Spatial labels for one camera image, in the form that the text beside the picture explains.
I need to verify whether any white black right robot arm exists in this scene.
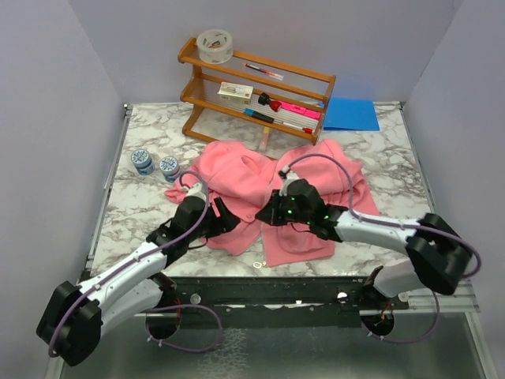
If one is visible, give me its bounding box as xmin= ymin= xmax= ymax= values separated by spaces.
xmin=256 ymin=179 xmax=473 ymax=309

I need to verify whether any yellow pink glue stick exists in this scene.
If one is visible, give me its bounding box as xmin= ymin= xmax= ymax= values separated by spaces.
xmin=258 ymin=127 xmax=271 ymax=152

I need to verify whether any white staples box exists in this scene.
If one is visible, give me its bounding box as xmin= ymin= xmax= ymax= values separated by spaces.
xmin=217 ymin=82 xmax=253 ymax=105

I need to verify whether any red clear pen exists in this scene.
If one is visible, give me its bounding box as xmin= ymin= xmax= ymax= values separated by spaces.
xmin=243 ymin=62 xmax=284 ymax=81

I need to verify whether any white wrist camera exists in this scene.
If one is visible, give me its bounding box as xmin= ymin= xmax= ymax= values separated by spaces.
xmin=279 ymin=165 xmax=300 ymax=196
xmin=182 ymin=182 xmax=208 ymax=202

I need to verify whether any wooden three-tier shelf rack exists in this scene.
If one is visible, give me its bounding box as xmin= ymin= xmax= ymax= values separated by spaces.
xmin=178 ymin=37 xmax=336 ymax=145

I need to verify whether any clear tape roll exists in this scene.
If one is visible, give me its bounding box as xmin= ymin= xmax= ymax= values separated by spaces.
xmin=196 ymin=29 xmax=234 ymax=65

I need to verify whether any pink highlighter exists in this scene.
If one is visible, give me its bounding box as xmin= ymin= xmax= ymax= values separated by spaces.
xmin=280 ymin=101 xmax=320 ymax=120

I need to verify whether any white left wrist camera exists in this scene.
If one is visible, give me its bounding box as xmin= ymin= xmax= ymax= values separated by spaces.
xmin=182 ymin=182 xmax=208 ymax=202

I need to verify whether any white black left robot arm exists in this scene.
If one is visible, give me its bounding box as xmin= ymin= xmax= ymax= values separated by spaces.
xmin=36 ymin=195 xmax=240 ymax=366

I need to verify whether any blue white paint jar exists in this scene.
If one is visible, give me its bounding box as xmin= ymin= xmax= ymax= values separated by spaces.
xmin=159 ymin=156 xmax=181 ymax=182
xmin=130 ymin=149 xmax=155 ymax=175

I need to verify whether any black metal base rail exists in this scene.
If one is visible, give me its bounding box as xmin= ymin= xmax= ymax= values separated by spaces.
xmin=142 ymin=276 xmax=408 ymax=332

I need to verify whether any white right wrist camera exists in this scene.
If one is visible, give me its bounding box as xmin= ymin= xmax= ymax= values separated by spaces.
xmin=279 ymin=165 xmax=300 ymax=196

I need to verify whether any blue folder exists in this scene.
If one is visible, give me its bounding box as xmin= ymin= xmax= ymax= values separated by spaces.
xmin=323 ymin=97 xmax=380 ymax=132

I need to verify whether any white red pen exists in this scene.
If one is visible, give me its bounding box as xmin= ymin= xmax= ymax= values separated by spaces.
xmin=275 ymin=121 xmax=313 ymax=134

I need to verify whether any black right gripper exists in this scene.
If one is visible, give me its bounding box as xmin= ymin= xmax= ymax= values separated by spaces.
xmin=257 ymin=188 xmax=312 ymax=226

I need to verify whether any silver zipper pull tab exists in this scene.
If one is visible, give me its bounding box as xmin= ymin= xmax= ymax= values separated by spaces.
xmin=253 ymin=261 xmax=267 ymax=269

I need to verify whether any pink zip jacket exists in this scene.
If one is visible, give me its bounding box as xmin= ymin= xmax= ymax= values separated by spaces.
xmin=163 ymin=137 xmax=380 ymax=268

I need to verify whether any blue black marker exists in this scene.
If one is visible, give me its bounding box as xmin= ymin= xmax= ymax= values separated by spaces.
xmin=243 ymin=108 xmax=275 ymax=124

